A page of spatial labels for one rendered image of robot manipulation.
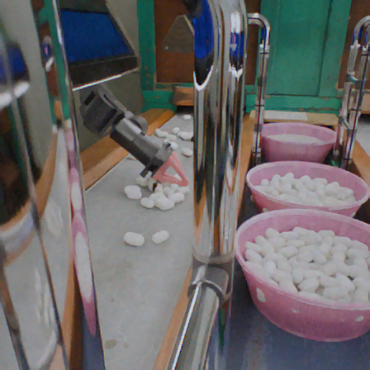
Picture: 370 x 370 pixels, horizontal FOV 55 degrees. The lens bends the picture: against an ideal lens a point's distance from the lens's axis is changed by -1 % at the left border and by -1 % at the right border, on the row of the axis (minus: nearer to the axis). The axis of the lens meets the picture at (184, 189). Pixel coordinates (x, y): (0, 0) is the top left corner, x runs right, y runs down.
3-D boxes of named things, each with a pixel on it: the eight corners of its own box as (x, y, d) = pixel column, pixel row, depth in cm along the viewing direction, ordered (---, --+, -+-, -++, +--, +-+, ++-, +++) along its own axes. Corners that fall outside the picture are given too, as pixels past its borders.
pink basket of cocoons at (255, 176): (266, 253, 72) (270, 211, 68) (230, 197, 96) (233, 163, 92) (387, 243, 75) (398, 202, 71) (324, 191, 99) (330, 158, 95)
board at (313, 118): (249, 120, 137) (249, 117, 137) (251, 112, 150) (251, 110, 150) (340, 125, 130) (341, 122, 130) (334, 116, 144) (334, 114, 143)
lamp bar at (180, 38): (161, 52, 74) (160, 13, 71) (210, 43, 129) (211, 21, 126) (200, 53, 72) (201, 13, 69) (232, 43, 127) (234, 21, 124)
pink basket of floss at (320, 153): (291, 177, 108) (296, 148, 104) (238, 154, 129) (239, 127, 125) (350, 163, 120) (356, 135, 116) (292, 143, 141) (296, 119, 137)
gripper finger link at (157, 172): (200, 167, 86) (169, 141, 85) (195, 178, 79) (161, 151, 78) (182, 186, 89) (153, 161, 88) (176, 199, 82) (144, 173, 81)
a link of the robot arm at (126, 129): (102, 136, 79) (117, 116, 77) (112, 130, 85) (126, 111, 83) (127, 156, 80) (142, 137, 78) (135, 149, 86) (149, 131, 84)
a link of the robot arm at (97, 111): (54, 46, 105) (74, 16, 102) (70, 58, 109) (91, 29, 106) (78, 130, 78) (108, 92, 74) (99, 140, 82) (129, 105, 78)
